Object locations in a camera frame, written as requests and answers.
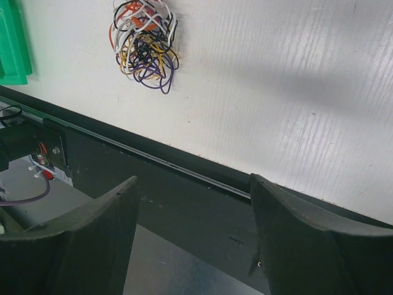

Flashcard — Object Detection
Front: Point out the green plastic compartment tray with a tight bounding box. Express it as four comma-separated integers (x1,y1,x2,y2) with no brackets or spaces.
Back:
1,1,32,85

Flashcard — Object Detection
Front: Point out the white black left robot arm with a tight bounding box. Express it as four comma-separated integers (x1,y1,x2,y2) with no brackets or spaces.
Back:
1,121,48,171

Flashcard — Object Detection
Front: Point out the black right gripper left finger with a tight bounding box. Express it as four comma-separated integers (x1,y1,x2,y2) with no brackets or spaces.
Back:
1,176,141,294

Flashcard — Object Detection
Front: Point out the aluminium extrusion rail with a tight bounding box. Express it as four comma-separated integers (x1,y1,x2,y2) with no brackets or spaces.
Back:
1,94,250,199

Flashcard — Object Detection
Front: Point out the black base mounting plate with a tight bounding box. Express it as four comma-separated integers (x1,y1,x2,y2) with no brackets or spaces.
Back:
0,85,393,288

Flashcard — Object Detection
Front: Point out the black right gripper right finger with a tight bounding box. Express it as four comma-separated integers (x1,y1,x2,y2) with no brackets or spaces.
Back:
249,174,392,294

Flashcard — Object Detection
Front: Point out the multicolour wire bundle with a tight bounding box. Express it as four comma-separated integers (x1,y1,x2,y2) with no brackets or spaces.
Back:
108,0,181,95

